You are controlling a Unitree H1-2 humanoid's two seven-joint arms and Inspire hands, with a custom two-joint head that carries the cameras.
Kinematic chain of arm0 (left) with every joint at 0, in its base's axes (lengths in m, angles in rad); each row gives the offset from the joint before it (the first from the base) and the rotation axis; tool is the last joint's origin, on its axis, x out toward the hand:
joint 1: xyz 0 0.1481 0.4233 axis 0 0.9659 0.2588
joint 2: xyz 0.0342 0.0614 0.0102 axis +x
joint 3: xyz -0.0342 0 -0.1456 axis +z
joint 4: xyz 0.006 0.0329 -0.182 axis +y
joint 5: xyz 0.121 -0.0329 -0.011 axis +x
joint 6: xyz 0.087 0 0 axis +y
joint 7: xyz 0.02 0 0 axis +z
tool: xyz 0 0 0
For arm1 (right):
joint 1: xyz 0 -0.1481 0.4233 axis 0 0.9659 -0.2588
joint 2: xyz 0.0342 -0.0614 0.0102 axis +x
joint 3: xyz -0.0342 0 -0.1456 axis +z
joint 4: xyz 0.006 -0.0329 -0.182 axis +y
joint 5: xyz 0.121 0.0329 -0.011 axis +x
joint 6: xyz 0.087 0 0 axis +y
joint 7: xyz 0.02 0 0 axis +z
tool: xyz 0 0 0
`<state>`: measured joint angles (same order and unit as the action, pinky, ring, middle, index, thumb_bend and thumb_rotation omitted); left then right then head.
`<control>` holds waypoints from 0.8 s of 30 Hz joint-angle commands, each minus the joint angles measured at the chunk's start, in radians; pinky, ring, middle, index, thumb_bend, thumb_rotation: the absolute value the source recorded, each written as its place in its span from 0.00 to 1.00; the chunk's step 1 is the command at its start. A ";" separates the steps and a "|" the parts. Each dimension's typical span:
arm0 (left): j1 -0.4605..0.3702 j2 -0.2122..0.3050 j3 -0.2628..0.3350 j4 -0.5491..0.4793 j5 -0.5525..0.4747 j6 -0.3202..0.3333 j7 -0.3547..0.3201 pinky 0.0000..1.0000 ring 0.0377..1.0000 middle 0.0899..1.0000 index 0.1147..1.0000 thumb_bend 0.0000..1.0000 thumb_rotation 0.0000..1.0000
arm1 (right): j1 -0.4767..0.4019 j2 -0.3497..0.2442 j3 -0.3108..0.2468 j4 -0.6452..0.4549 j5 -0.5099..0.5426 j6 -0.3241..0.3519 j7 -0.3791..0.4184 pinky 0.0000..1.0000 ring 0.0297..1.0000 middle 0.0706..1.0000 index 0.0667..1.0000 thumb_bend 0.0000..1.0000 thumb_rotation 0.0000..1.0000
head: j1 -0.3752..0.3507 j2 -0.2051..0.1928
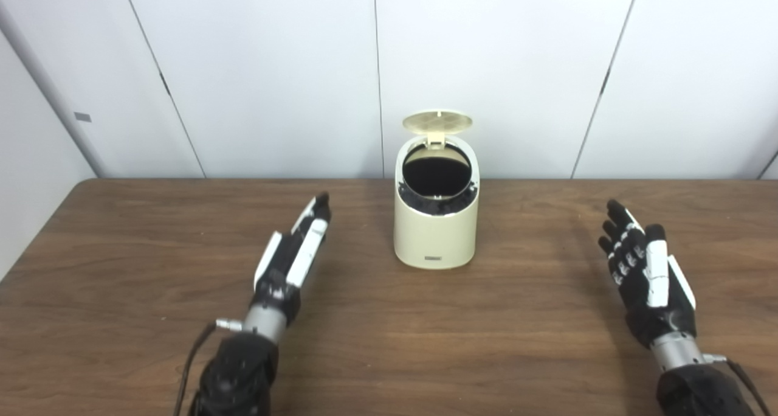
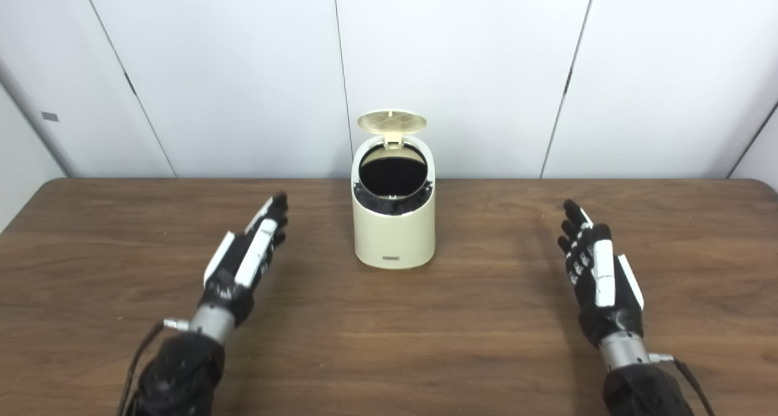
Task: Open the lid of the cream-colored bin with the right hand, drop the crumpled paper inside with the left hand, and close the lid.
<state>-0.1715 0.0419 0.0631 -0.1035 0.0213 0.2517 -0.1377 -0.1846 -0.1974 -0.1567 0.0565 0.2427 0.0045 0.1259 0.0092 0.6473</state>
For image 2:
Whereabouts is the white and black left hand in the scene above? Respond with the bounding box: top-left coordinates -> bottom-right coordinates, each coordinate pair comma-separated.
202,191 -> 289,327

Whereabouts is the white and black right hand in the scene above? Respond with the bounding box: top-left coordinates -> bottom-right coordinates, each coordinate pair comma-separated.
557,199 -> 645,348

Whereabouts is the black bin liner bag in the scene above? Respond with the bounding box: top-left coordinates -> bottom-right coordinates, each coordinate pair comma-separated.
354,144 -> 433,215

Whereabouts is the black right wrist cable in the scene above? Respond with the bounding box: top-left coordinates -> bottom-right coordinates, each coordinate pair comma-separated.
649,353 -> 718,416

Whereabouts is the round cream bin lid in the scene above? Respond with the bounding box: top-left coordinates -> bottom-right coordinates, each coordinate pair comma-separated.
357,109 -> 428,146

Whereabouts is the cream-colored bin body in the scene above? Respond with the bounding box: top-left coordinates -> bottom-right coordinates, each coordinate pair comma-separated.
351,134 -> 436,270

